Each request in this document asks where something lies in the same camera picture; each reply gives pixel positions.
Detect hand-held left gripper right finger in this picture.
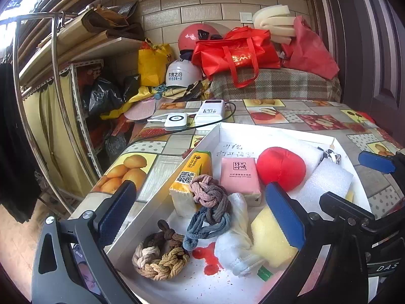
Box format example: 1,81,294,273
259,182,369,304

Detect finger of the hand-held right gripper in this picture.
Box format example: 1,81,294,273
319,192,374,229
358,150,405,175

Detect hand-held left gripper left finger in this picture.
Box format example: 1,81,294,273
31,180,143,304

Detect yellow sponge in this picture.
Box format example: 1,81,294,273
251,204,300,269

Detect white foam pad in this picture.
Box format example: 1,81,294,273
287,158,354,210

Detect white towel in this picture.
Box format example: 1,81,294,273
214,193,267,277

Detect brown braided rope ring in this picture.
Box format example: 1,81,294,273
132,219,191,281

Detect white foam tray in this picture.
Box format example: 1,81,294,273
106,121,373,304

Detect pink grey braided rope chain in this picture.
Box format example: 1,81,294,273
183,174,232,251

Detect red plush ball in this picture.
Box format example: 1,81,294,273
256,147,307,193

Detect thin white foam sheet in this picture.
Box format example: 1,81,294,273
296,140,326,178

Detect pink tissue pack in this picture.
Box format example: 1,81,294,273
219,157,263,207

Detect yellow tissue pack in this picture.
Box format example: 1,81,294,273
168,150,213,218

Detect pink hand fan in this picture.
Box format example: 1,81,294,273
123,99,158,122

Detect brown panelled door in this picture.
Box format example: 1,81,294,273
302,0,405,127

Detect white round-marked charger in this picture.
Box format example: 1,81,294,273
164,113,189,131

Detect shelf with yellow curtain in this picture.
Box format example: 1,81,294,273
17,35,149,181

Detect black plastic bag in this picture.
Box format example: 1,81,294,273
88,74,141,116

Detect yellow plastic cloth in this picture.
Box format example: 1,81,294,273
101,85,159,120

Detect black hanging garment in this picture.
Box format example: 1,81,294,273
0,62,43,224

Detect plaid blanket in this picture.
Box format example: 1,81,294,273
210,67,343,102

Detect red nonwoven bag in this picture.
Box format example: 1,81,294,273
281,15,340,80

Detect white power bank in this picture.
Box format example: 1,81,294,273
193,99,235,128

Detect yellow shopping bag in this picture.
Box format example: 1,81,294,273
137,38,175,87

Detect white helmet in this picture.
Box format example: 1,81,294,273
165,59,204,90

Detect red tote bag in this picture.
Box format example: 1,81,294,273
191,26,282,89

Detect white foam pieces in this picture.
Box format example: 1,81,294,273
252,5,297,44

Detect red helmet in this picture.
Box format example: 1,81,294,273
177,23,222,63

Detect brown paper bags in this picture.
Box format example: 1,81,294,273
80,0,146,40

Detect metal clothes rack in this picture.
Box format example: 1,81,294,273
0,11,108,216

